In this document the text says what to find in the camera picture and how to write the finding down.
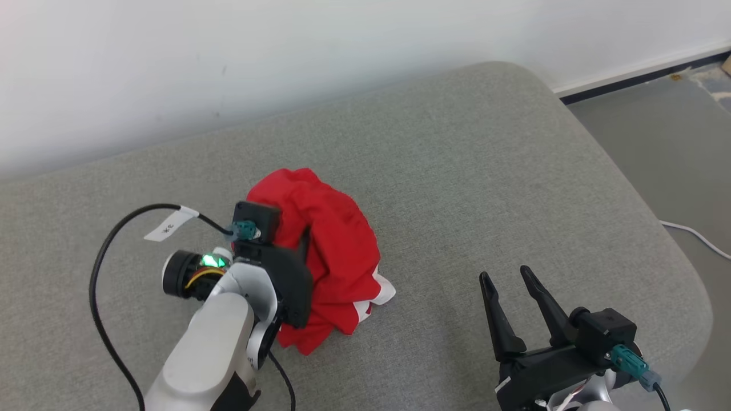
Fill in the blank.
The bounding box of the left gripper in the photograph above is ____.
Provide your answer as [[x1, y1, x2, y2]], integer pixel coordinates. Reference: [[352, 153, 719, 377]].
[[233, 227, 314, 330]]

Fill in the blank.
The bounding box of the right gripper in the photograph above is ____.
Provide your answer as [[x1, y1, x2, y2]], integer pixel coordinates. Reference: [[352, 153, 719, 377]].
[[479, 265, 616, 411]]

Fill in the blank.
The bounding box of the red garment with white sleeves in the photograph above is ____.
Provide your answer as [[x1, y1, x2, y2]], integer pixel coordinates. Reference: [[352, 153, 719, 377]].
[[246, 167, 396, 356]]

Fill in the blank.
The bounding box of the black and white baseboard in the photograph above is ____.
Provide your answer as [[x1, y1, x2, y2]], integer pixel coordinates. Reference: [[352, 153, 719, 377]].
[[553, 40, 731, 105]]

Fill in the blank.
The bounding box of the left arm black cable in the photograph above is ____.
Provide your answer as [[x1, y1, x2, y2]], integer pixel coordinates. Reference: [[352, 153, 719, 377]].
[[90, 204, 261, 411]]

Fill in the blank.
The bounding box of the white cable label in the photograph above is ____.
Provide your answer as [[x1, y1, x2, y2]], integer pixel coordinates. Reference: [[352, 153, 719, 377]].
[[144, 205, 199, 242]]

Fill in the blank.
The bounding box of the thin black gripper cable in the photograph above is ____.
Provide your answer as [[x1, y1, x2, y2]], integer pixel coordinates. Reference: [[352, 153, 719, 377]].
[[267, 350, 296, 411]]

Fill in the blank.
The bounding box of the white floor cable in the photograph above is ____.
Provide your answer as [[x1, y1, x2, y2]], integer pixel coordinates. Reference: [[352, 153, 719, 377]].
[[660, 220, 731, 260]]

